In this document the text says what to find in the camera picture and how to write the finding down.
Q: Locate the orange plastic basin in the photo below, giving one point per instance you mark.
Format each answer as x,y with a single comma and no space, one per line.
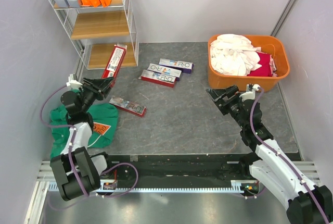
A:
270,45

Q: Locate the red silver R&O box front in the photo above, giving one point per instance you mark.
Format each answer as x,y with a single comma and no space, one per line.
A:
128,106

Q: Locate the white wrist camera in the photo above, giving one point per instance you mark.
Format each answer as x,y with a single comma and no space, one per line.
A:
73,83
250,92

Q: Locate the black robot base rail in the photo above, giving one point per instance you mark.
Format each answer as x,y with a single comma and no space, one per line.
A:
173,171

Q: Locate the red cloth in basin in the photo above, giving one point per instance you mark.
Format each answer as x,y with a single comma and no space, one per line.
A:
267,69

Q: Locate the green cloth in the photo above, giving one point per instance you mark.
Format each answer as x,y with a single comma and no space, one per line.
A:
105,118

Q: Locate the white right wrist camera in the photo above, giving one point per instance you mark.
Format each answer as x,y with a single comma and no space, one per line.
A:
250,92

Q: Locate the white cloth in basin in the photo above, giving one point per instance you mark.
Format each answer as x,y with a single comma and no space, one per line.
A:
234,55

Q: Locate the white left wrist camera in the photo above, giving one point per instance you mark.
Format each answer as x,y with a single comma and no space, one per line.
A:
73,83

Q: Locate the aluminium cable duct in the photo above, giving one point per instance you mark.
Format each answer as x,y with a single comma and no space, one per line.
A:
236,187

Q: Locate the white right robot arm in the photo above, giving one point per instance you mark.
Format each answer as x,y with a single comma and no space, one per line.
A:
303,200

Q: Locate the red silver r&o box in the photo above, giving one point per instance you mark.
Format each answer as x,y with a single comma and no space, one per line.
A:
128,106
158,78

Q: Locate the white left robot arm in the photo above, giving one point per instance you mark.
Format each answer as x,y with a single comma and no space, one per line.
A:
75,171

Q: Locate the purple silver toothpaste box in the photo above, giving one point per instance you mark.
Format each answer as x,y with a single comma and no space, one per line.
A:
165,70

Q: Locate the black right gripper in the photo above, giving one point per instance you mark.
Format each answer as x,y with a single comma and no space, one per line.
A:
222,103

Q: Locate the purple silver R&O box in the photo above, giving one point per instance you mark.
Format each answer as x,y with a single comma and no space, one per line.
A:
183,66

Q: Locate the red barcode toothpaste box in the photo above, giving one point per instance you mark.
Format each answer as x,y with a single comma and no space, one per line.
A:
115,62

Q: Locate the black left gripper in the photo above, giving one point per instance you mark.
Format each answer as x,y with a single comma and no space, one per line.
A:
102,83

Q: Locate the white wire wooden shelf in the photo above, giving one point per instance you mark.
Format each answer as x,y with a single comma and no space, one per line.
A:
94,31

